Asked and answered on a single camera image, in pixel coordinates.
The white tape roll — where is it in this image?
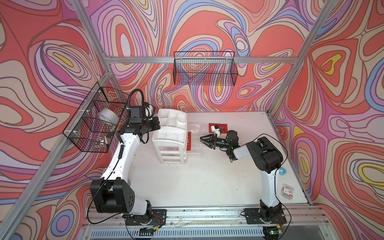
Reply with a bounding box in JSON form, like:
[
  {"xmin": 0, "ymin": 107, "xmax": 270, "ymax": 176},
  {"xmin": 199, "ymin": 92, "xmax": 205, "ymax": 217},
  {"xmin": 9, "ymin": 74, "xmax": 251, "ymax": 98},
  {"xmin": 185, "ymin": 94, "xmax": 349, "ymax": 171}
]
[{"xmin": 97, "ymin": 108, "xmax": 119, "ymax": 125}]

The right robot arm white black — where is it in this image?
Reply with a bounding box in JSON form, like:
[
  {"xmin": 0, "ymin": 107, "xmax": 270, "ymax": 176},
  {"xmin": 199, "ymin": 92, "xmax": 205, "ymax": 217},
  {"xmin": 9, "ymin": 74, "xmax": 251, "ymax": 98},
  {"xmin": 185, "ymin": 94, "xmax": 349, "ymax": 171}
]
[{"xmin": 200, "ymin": 130, "xmax": 284, "ymax": 224}]

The black wire basket left wall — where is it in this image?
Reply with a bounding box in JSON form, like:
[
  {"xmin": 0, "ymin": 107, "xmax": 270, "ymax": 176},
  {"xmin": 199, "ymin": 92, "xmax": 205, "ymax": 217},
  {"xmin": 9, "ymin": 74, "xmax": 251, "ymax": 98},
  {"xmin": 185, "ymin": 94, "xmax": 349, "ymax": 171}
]
[{"xmin": 63, "ymin": 83, "xmax": 129, "ymax": 153}]

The black wire basket back wall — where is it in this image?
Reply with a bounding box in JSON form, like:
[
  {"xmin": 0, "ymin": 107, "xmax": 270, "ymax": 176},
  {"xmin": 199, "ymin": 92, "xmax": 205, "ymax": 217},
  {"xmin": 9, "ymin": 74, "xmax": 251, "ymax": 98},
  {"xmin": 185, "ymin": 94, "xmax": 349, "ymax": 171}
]
[{"xmin": 173, "ymin": 50, "xmax": 239, "ymax": 86}]

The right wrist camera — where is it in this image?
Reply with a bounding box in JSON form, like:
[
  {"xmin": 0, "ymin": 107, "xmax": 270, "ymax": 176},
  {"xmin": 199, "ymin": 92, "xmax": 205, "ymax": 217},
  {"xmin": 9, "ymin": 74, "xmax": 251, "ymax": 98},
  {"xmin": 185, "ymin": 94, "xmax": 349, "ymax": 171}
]
[{"xmin": 211, "ymin": 125, "xmax": 222, "ymax": 136}]

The small red white packet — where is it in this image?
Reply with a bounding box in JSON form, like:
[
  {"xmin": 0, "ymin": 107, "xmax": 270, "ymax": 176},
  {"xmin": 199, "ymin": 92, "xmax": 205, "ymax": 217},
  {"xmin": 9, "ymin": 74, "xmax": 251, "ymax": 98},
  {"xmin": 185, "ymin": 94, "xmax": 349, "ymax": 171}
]
[{"xmin": 281, "ymin": 184, "xmax": 294, "ymax": 200}]

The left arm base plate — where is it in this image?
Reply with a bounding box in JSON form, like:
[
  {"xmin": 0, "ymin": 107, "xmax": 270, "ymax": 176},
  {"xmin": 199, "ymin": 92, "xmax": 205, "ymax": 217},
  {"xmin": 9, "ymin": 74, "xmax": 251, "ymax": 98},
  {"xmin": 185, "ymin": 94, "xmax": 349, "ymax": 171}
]
[{"xmin": 123, "ymin": 209, "xmax": 167, "ymax": 227}]

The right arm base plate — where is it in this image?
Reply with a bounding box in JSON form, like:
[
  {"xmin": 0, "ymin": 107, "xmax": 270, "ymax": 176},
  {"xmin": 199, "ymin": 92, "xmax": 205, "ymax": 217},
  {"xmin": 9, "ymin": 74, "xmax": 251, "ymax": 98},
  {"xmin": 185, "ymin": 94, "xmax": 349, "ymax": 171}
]
[{"xmin": 241, "ymin": 207, "xmax": 287, "ymax": 225}]

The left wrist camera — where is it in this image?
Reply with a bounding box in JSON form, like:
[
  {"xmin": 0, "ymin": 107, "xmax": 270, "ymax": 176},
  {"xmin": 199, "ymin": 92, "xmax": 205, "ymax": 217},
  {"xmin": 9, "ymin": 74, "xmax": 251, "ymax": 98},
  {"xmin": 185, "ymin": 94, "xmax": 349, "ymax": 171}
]
[{"xmin": 129, "ymin": 106, "xmax": 151, "ymax": 124}]

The aluminium front rail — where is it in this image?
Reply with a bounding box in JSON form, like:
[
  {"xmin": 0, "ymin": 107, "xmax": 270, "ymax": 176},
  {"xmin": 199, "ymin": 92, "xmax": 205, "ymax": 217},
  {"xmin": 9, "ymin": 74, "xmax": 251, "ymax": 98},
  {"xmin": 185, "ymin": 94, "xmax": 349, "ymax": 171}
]
[{"xmin": 81, "ymin": 205, "xmax": 332, "ymax": 230}]

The white plastic drawer organizer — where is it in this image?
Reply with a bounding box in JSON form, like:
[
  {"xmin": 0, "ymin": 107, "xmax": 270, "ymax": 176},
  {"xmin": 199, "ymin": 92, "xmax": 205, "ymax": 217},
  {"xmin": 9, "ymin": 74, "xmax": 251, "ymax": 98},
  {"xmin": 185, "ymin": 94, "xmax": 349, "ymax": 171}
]
[{"xmin": 152, "ymin": 109, "xmax": 188, "ymax": 164}]

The black wire basket wall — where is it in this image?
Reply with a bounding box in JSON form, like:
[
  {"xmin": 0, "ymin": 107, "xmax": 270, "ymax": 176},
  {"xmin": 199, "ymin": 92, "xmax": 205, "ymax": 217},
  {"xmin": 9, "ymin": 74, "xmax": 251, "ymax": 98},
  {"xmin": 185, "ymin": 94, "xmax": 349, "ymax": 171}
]
[
  {"xmin": 63, "ymin": 83, "xmax": 129, "ymax": 153},
  {"xmin": 173, "ymin": 50, "xmax": 239, "ymax": 86}
]

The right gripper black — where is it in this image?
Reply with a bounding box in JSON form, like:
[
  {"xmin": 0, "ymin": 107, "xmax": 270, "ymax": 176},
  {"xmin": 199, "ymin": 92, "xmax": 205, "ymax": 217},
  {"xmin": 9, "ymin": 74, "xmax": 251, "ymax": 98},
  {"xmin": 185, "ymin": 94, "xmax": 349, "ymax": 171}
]
[{"xmin": 200, "ymin": 133, "xmax": 231, "ymax": 149}]

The red postcard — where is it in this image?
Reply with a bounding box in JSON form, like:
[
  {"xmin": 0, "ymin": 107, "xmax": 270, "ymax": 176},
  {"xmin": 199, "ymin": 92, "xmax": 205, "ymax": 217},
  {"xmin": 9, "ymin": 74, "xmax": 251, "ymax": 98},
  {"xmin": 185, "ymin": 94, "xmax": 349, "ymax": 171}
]
[
  {"xmin": 209, "ymin": 123, "xmax": 228, "ymax": 135},
  {"xmin": 187, "ymin": 132, "xmax": 192, "ymax": 152}
]

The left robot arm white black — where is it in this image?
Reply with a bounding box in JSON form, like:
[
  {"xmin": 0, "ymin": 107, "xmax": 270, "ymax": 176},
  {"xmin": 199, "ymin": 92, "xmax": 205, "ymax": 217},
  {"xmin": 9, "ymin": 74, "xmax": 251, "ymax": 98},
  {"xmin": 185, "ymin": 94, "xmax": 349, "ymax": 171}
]
[{"xmin": 90, "ymin": 117, "xmax": 161, "ymax": 217}]

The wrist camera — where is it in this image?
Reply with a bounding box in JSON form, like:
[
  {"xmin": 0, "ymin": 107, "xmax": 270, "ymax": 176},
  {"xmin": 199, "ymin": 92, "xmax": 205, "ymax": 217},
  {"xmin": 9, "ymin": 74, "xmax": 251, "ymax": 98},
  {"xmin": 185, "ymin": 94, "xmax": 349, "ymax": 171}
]
[
  {"xmin": 211, "ymin": 125, "xmax": 222, "ymax": 136},
  {"xmin": 129, "ymin": 106, "xmax": 151, "ymax": 124}
]

